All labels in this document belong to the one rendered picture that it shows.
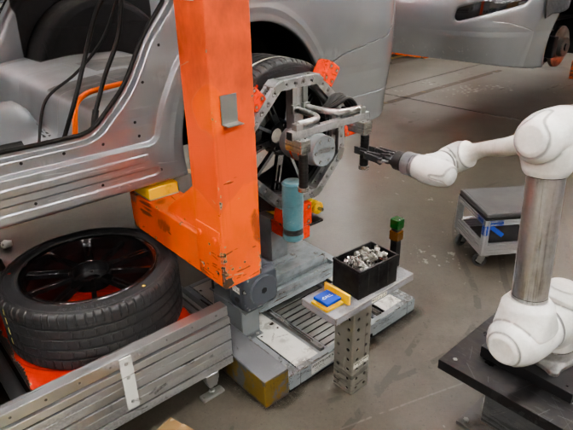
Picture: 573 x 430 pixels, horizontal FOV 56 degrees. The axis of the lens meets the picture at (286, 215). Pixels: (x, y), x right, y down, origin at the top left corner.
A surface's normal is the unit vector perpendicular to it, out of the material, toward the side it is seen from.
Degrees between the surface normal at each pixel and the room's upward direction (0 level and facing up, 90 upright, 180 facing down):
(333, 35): 90
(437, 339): 0
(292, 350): 0
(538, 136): 83
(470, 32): 91
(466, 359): 0
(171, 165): 90
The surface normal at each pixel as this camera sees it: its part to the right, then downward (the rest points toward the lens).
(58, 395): 0.65, 0.32
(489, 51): -0.33, 0.65
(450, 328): -0.02, -0.90
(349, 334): -0.75, 0.30
